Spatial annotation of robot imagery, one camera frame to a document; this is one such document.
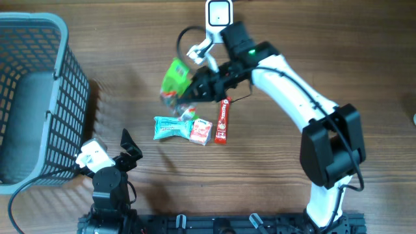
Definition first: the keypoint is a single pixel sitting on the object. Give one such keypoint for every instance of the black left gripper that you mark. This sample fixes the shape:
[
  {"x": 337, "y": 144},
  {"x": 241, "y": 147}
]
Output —
[{"x": 130, "y": 162}]

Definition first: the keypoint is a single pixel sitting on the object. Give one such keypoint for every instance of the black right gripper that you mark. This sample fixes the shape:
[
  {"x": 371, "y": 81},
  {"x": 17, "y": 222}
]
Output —
[{"x": 212, "y": 82}]

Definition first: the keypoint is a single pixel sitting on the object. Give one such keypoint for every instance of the Haribo gummy bag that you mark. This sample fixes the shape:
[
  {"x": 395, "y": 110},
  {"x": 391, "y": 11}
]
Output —
[{"x": 173, "y": 86}]

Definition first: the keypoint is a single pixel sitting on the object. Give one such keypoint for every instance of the teal tissue pack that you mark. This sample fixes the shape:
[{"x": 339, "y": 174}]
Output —
[{"x": 171, "y": 127}]

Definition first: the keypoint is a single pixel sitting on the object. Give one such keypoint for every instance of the small red white carton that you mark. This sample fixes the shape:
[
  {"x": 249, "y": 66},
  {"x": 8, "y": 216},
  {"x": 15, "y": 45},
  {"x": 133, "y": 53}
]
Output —
[{"x": 201, "y": 132}]

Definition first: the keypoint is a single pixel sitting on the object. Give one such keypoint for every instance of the red Nescafe stick sachet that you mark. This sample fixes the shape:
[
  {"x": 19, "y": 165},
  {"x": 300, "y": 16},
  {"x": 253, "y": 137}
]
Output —
[{"x": 221, "y": 130}]

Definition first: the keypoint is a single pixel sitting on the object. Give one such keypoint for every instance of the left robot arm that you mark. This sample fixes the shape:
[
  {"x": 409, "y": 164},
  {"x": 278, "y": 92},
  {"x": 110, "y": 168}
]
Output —
[{"x": 111, "y": 211}]

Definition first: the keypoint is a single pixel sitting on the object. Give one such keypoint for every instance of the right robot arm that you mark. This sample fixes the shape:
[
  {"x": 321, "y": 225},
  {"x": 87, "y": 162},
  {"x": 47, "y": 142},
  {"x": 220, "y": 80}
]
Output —
[{"x": 332, "y": 144}]

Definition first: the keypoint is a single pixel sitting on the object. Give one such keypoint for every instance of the white barcode scanner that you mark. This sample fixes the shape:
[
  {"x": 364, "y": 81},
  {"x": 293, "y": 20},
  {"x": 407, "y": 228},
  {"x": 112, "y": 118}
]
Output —
[{"x": 218, "y": 15}]

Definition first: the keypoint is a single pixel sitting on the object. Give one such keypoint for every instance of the grey plastic shopping basket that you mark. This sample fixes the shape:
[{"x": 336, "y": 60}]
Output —
[{"x": 44, "y": 101}]

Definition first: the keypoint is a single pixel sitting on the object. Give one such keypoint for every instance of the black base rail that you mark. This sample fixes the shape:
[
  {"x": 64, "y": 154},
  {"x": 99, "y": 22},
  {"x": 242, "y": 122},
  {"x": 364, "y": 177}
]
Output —
[{"x": 254, "y": 223}]

